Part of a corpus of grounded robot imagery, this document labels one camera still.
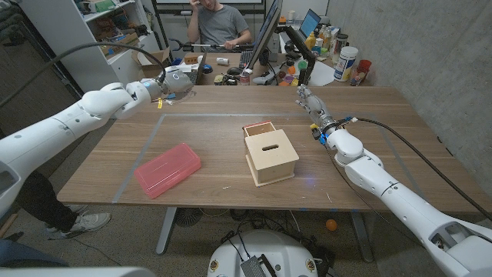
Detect black keyboard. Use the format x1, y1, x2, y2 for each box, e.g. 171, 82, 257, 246
238, 49, 254, 70

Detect red lidded jar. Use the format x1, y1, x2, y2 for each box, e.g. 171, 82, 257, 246
350, 59, 373, 87

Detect white shelf unit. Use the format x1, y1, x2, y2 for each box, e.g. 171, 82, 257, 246
17, 0, 162, 95

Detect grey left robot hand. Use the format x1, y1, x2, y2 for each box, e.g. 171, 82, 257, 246
160, 69, 195, 97

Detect black computer monitor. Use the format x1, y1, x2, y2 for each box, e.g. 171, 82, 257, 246
245, 0, 284, 71

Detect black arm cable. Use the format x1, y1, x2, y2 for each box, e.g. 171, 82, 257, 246
353, 117, 492, 223
0, 41, 168, 109

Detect round black floor fan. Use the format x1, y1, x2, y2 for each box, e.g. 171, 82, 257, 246
175, 207, 203, 228

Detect seated person grey shirt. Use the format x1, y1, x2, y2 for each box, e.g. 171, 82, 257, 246
187, 0, 254, 53

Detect whiteboard with black frame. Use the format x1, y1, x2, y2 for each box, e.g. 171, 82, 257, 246
151, 0, 266, 16

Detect dark jar black lid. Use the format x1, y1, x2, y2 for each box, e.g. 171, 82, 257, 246
334, 33, 349, 55

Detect grey table leg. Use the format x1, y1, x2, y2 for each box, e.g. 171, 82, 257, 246
349, 210, 374, 263
155, 206, 178, 255

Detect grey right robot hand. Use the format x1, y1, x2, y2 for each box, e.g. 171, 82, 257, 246
294, 84, 338, 134

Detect white canister blue label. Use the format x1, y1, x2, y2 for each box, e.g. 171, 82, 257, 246
333, 45, 359, 82

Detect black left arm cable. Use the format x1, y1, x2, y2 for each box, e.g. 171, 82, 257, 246
0, 41, 168, 109

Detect wooden drawer box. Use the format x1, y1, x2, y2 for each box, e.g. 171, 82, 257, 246
242, 121, 301, 188

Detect pink plastic tray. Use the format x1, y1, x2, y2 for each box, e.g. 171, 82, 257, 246
133, 142, 202, 200

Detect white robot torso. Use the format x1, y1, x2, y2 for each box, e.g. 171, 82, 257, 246
207, 229, 319, 277

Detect black open laptop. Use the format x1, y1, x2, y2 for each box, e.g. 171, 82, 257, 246
187, 52, 208, 86

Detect black grabber stick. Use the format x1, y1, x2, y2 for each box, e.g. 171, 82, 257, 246
168, 38, 254, 53

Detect standing person black trousers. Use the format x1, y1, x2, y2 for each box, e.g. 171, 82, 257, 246
15, 171, 111, 239

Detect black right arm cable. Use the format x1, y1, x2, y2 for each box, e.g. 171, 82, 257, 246
353, 117, 492, 223

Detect open cardboard box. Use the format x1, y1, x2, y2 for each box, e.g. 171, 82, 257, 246
131, 48, 172, 79

